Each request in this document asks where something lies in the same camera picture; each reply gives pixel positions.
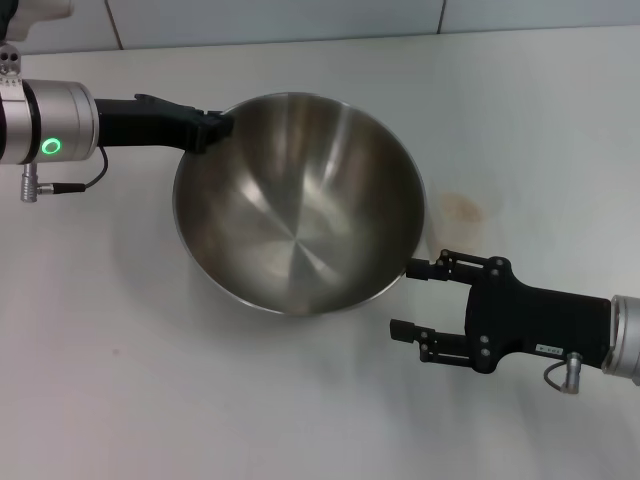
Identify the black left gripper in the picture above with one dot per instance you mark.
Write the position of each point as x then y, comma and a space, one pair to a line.
145, 125

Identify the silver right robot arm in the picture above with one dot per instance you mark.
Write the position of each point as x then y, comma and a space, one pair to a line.
627, 340

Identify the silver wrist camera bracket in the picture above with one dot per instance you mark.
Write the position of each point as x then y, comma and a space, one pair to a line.
10, 62

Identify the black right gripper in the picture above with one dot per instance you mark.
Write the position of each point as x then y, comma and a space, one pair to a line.
537, 322

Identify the large stainless steel bowl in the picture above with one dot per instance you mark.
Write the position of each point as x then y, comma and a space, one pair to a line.
300, 210

